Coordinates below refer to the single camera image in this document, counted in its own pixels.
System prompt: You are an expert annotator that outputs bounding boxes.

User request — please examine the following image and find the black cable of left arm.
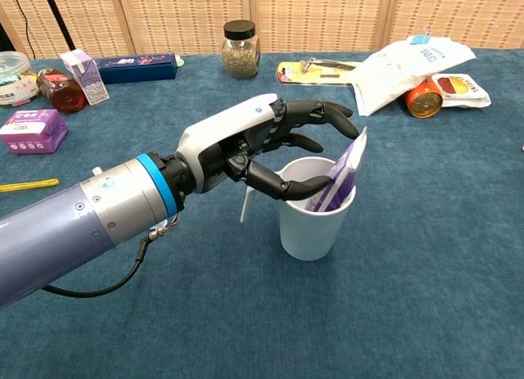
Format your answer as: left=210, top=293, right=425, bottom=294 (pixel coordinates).
left=42, top=225, right=182, bottom=299

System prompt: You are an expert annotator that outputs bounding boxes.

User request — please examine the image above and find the orange metal can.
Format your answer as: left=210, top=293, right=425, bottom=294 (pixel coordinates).
left=402, top=79, right=445, bottom=120

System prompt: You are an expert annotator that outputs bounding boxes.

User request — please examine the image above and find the black tripod stand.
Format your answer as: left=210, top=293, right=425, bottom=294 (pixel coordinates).
left=39, top=0, right=78, bottom=52

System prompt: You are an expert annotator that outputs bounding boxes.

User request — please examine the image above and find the thin black hanging cable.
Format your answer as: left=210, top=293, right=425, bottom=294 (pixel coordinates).
left=13, top=0, right=38, bottom=59

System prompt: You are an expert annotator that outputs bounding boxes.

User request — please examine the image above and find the white snack packet red print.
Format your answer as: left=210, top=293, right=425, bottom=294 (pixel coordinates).
left=431, top=73, right=493, bottom=110

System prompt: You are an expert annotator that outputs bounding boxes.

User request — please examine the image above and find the razor in yellow blister pack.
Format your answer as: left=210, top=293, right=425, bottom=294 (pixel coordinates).
left=276, top=57, right=362, bottom=86

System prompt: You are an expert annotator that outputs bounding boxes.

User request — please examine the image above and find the large white pouch bag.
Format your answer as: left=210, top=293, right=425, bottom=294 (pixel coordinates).
left=350, top=35, right=478, bottom=118

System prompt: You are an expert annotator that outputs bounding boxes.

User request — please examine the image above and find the blue carpet table mat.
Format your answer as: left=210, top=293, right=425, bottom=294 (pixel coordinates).
left=0, top=47, right=524, bottom=379

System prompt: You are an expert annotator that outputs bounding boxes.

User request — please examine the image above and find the blue binder clip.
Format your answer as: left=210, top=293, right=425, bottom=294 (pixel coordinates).
left=406, top=24, right=436, bottom=47

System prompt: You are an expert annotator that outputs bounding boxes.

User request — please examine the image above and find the purple cardboard box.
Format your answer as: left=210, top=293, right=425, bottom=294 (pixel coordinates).
left=0, top=108, right=70, bottom=156

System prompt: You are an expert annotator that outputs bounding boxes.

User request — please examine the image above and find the red liquid bottle yellow cap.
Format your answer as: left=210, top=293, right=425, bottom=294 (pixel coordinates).
left=35, top=67, right=88, bottom=115

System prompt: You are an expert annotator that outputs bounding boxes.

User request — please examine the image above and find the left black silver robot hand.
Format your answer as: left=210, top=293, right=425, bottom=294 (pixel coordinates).
left=160, top=92, right=360, bottom=203

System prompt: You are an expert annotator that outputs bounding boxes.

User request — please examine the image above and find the yellow tape measure with strap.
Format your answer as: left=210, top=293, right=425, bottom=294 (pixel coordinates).
left=0, top=178, right=61, bottom=193

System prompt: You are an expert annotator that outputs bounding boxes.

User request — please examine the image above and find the clear plastic tub with lid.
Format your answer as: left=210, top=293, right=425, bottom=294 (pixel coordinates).
left=0, top=50, right=41, bottom=107

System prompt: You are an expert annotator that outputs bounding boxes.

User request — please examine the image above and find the bamboo folding screen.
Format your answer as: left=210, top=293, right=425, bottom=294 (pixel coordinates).
left=0, top=0, right=524, bottom=61

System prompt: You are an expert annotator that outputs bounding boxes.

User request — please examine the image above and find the purple white small carton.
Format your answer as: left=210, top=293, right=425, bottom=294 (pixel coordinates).
left=59, top=49, right=111, bottom=107

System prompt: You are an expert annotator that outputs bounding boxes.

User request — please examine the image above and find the long dark blue box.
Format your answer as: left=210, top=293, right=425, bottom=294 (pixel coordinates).
left=97, top=52, right=178, bottom=85

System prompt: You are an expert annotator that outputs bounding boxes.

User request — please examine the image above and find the white plastic cup with handle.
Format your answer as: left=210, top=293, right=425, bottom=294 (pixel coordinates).
left=239, top=156, right=358, bottom=263

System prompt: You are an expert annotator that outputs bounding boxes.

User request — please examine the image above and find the purple white toothpaste tube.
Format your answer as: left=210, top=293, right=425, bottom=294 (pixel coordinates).
left=303, top=125, right=368, bottom=214

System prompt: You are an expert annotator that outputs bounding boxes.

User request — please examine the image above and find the glass jar with black lid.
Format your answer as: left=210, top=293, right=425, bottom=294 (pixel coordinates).
left=221, top=20, right=262, bottom=79

